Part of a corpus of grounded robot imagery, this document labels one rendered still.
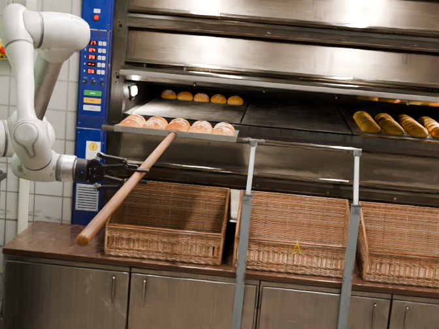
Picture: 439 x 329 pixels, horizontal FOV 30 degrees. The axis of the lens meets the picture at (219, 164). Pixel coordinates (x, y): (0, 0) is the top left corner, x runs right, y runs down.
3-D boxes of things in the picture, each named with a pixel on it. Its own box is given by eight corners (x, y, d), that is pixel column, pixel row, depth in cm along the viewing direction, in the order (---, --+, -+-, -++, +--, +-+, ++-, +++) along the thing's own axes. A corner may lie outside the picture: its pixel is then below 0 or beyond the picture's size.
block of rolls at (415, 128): (351, 118, 488) (353, 109, 487) (433, 125, 485) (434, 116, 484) (360, 132, 428) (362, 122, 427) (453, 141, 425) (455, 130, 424)
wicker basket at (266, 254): (235, 239, 427) (240, 188, 422) (343, 250, 424) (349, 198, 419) (230, 268, 379) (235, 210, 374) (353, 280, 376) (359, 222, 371)
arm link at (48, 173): (59, 188, 272) (51, 172, 260) (12, 184, 273) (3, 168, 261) (65, 159, 276) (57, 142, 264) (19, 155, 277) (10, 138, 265)
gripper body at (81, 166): (80, 155, 272) (107, 157, 272) (78, 179, 274) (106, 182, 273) (74, 158, 265) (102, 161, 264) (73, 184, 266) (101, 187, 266)
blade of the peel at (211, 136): (235, 141, 365) (236, 136, 365) (113, 131, 368) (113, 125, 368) (238, 130, 401) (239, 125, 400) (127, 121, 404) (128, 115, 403)
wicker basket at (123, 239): (120, 228, 430) (123, 177, 425) (227, 238, 428) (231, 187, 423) (101, 255, 383) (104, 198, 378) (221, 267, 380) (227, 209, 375)
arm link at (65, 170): (62, 178, 275) (80, 180, 274) (55, 184, 266) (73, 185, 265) (63, 151, 273) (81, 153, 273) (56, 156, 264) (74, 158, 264)
